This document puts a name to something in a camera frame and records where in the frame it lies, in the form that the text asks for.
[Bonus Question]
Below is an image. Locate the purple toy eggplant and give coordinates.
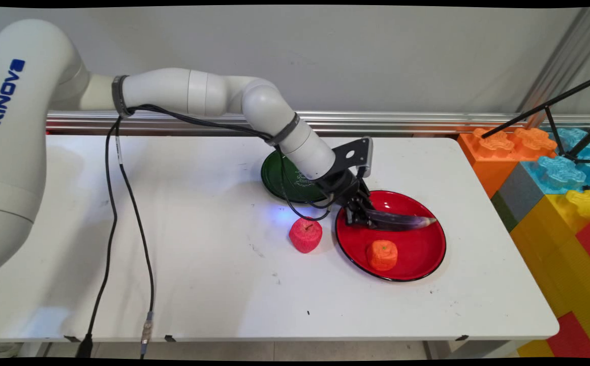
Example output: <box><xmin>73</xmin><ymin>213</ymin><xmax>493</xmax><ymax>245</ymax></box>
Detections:
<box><xmin>365</xmin><ymin>209</ymin><xmax>437</xmax><ymax>232</ymax></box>

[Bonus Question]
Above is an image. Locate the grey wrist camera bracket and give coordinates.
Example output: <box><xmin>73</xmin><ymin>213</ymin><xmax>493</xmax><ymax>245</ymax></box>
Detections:
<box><xmin>332</xmin><ymin>137</ymin><xmax>374</xmax><ymax>179</ymax></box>

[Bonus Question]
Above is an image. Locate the black tripod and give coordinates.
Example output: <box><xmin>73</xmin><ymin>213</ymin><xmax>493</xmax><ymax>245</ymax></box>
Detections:
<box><xmin>481</xmin><ymin>73</ymin><xmax>590</xmax><ymax>166</ymax></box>

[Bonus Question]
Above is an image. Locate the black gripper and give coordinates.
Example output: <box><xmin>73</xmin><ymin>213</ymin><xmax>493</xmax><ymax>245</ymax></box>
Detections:
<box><xmin>317</xmin><ymin>168</ymin><xmax>378</xmax><ymax>227</ymax></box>

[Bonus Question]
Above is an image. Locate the red plate with black rim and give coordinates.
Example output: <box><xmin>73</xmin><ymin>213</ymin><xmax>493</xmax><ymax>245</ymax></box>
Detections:
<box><xmin>335</xmin><ymin>191</ymin><xmax>447</xmax><ymax>282</ymax></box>

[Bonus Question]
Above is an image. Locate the yellow giant building block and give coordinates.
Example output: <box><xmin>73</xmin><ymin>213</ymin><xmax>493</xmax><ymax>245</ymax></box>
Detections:
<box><xmin>509</xmin><ymin>190</ymin><xmax>590</xmax><ymax>359</ymax></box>

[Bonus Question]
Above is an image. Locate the blue giant building block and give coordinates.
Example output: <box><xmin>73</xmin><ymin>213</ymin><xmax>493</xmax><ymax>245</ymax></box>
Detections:
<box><xmin>520</xmin><ymin>128</ymin><xmax>590</xmax><ymax>196</ymax></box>

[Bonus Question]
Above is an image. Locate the orange giant building block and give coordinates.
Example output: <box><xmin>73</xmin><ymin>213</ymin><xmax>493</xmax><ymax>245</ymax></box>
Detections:
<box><xmin>457</xmin><ymin>128</ymin><xmax>558</xmax><ymax>199</ymax></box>

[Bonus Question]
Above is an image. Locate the aluminium rail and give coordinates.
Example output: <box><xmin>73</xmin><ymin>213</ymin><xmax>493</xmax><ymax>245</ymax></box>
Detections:
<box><xmin>46</xmin><ymin>111</ymin><xmax>590</xmax><ymax>137</ymax></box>

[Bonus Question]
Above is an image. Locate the red toy apple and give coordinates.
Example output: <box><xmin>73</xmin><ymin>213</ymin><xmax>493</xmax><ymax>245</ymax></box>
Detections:
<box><xmin>289</xmin><ymin>217</ymin><xmax>324</xmax><ymax>254</ymax></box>

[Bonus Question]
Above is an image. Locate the dark green printed plate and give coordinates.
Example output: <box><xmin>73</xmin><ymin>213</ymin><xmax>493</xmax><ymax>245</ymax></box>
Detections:
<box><xmin>261</xmin><ymin>149</ymin><xmax>329</xmax><ymax>204</ymax></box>

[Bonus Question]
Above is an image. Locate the black cable with silver connector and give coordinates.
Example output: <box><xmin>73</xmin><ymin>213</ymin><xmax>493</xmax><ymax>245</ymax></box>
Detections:
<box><xmin>114</xmin><ymin>116</ymin><xmax>156</xmax><ymax>359</ymax></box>

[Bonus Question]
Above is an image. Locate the thick black cable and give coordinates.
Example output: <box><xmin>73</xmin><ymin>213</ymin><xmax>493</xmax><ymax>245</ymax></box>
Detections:
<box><xmin>75</xmin><ymin>104</ymin><xmax>337</xmax><ymax>358</ymax></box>

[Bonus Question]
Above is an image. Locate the orange toy tangerine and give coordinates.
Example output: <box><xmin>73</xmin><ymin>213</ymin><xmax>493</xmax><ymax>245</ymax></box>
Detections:
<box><xmin>366</xmin><ymin>240</ymin><xmax>398</xmax><ymax>271</ymax></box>

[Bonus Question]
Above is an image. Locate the grey cable strap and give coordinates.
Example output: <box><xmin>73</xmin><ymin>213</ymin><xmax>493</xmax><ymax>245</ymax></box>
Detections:
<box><xmin>266</xmin><ymin>112</ymin><xmax>301</xmax><ymax>147</ymax></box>
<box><xmin>111</xmin><ymin>75</ymin><xmax>132</xmax><ymax>119</ymax></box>

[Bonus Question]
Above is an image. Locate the grey giant building block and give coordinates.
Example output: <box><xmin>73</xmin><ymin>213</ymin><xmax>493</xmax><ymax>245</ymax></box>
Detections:
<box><xmin>496</xmin><ymin>163</ymin><xmax>545</xmax><ymax>223</ymax></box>

